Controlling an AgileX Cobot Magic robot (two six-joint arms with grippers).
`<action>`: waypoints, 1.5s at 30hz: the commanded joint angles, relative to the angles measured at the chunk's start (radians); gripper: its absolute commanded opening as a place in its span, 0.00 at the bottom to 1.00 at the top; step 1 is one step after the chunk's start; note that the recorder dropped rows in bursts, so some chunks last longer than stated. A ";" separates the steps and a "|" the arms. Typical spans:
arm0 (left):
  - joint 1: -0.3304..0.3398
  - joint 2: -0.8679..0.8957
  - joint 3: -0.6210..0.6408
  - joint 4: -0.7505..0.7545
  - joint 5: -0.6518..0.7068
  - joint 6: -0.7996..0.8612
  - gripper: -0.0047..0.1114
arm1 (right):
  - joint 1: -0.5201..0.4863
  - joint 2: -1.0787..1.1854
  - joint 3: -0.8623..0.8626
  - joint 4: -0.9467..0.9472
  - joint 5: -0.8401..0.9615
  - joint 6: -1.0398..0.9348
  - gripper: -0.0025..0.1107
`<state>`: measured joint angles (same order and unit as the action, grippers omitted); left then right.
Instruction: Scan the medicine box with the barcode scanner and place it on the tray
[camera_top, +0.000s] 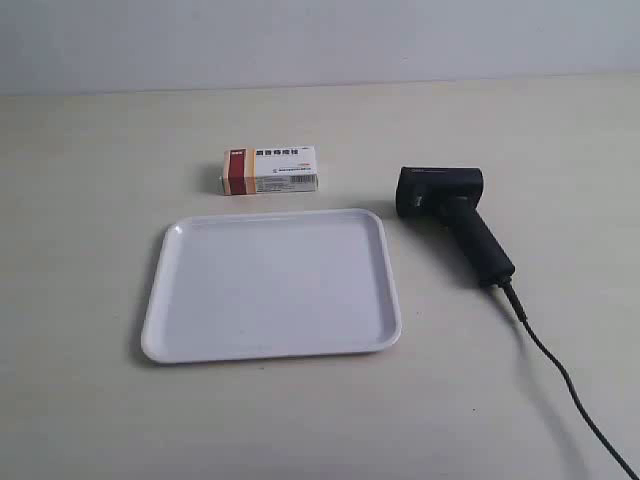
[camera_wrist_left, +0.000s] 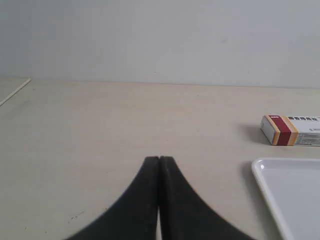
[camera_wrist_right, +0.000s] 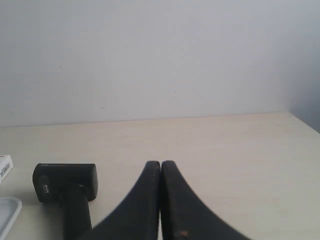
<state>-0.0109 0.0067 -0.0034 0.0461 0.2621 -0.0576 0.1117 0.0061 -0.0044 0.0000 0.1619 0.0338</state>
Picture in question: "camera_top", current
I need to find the white red medicine box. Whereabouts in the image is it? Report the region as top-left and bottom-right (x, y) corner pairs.
(221, 146), (319, 196)

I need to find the white plastic tray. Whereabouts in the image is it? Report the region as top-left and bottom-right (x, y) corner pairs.
(140, 209), (401, 365)

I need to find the black handheld barcode scanner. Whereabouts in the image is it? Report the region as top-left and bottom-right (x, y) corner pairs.
(394, 165), (517, 289)

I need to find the black scanner cable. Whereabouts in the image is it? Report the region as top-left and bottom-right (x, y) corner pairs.
(492, 279), (640, 480)

